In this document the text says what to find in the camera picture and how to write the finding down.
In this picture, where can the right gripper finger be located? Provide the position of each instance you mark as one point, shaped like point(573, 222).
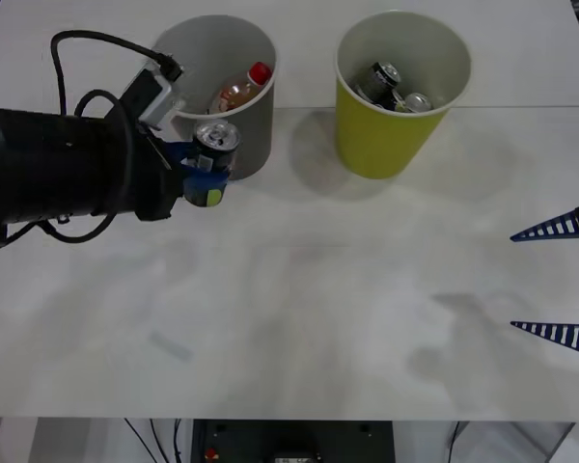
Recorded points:
point(569, 335)
point(559, 226)

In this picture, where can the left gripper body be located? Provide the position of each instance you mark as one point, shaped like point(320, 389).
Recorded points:
point(154, 193)

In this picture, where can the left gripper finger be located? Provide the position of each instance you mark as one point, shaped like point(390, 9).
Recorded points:
point(181, 152)
point(205, 182)

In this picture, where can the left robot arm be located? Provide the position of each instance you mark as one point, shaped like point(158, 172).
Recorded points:
point(38, 164)

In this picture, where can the yellow-green plastic waste bin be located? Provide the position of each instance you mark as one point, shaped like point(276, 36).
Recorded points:
point(381, 144)

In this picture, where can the silver drink can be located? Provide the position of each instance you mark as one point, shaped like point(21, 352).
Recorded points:
point(418, 102)

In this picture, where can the grey plastic waste bin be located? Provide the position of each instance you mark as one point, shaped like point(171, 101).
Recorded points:
point(256, 135)

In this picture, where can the black can with green patch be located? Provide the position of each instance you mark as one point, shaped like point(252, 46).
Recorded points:
point(217, 140)

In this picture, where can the large black drink can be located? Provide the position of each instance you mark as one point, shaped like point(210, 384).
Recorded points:
point(376, 79)

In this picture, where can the red-capped plastic bottle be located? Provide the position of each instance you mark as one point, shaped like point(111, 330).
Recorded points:
point(241, 90)

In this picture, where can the black robot torso base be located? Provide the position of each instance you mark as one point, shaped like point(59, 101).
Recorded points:
point(318, 439)

